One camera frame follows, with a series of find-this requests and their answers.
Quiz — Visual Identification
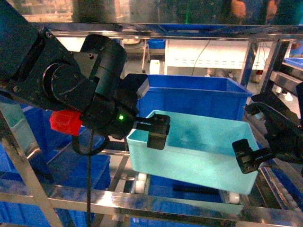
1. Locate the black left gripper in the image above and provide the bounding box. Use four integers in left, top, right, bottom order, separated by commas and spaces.
82, 98, 171, 150

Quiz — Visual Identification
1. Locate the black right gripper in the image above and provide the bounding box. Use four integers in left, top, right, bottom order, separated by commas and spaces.
232, 119, 303, 174

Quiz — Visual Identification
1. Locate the teal plastic bin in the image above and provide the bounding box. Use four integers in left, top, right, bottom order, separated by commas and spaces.
126, 110, 258, 195

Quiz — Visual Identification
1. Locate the blue bin lower shelf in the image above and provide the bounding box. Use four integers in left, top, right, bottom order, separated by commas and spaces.
148, 175, 223, 203

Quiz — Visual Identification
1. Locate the blue bin behind teal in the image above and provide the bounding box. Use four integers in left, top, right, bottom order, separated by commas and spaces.
137, 75, 252, 121

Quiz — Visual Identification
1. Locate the white perforated cabinet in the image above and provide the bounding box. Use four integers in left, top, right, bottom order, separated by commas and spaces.
164, 39, 268, 75

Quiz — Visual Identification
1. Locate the blue bin left front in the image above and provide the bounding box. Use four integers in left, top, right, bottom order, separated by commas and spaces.
21, 104, 83, 184

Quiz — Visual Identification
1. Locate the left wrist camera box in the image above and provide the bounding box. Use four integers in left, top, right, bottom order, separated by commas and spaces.
115, 74, 150, 113

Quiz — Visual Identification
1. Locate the stainless steel shelf frame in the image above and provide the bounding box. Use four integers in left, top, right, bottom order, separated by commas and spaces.
0, 22, 303, 227

